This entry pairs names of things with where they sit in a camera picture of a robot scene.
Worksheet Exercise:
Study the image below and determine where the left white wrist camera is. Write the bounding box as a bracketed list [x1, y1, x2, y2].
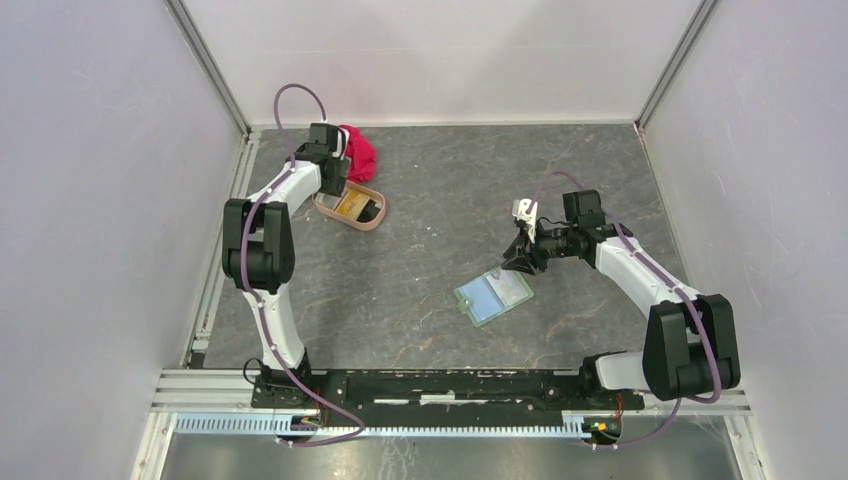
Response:
[330, 125, 350, 159]

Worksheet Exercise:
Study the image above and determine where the aluminium frame rail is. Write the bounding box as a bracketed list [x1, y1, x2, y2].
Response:
[152, 370, 750, 439]

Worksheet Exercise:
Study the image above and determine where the green card holder wallet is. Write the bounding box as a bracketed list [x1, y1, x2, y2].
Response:
[453, 267, 534, 327]

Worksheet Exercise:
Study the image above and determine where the gold card in tray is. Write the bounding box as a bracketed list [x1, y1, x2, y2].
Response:
[334, 188, 371, 221]

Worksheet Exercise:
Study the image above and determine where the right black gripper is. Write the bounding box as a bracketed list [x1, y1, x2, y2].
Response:
[501, 219, 578, 276]

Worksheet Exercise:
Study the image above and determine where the pink oval card tray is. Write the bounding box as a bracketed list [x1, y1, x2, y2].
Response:
[312, 181, 387, 231]

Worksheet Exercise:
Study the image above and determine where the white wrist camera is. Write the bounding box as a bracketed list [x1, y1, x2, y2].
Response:
[511, 198, 538, 244]
[330, 125, 350, 159]

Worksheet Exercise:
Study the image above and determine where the silver striped card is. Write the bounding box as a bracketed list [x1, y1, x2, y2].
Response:
[490, 270, 533, 307]

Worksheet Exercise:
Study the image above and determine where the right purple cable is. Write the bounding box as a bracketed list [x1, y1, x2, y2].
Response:
[529, 170, 723, 452]

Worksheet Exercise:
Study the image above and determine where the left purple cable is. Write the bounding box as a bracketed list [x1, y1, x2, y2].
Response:
[239, 83, 366, 448]

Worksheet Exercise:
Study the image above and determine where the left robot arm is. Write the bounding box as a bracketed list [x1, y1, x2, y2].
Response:
[221, 123, 350, 408]

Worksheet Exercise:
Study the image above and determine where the purple cable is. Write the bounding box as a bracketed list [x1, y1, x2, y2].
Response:
[529, 170, 723, 452]
[239, 83, 366, 448]

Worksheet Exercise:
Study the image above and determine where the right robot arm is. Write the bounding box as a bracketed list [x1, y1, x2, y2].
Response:
[502, 190, 741, 408]

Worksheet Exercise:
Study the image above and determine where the red crumpled cloth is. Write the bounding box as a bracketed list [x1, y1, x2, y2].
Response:
[339, 124, 377, 184]

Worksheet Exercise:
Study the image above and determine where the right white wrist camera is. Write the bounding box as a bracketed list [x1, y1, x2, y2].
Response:
[511, 198, 538, 244]

